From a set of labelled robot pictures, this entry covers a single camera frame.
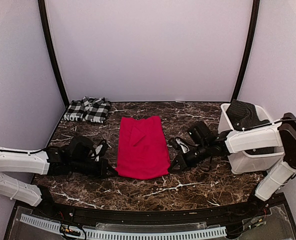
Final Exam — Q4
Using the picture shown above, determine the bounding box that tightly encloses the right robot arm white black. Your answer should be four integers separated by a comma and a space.
168, 113, 296, 217

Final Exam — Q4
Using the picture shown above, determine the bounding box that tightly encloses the black frame post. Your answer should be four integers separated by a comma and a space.
37, 0, 70, 107
230, 0, 260, 102

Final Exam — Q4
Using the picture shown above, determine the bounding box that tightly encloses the black white checkered shirt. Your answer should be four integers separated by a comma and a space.
63, 96, 111, 124

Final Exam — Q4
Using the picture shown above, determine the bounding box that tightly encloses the dark pinstriped button shirt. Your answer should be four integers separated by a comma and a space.
226, 99, 275, 154

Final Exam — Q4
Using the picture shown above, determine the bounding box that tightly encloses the red garment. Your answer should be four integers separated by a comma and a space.
115, 116, 171, 180

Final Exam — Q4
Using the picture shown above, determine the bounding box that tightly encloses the white plastic laundry bin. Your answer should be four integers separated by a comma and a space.
218, 103, 285, 175

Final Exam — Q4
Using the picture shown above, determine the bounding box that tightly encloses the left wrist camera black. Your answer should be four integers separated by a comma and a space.
66, 136, 109, 162

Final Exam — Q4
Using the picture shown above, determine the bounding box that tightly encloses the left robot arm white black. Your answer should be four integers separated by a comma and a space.
0, 136, 118, 218

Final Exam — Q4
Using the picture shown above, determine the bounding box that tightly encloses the right black frame post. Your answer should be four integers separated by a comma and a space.
230, 0, 260, 102

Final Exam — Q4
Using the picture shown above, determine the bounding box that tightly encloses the white slotted cable duct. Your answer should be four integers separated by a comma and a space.
19, 213, 228, 240

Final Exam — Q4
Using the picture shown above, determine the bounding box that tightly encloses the left black frame post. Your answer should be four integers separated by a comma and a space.
37, 0, 70, 107

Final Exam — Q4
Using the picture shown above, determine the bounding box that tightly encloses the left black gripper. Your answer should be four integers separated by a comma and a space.
70, 158, 118, 181

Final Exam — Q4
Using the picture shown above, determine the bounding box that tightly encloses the black front rail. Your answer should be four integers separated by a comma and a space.
32, 194, 277, 226

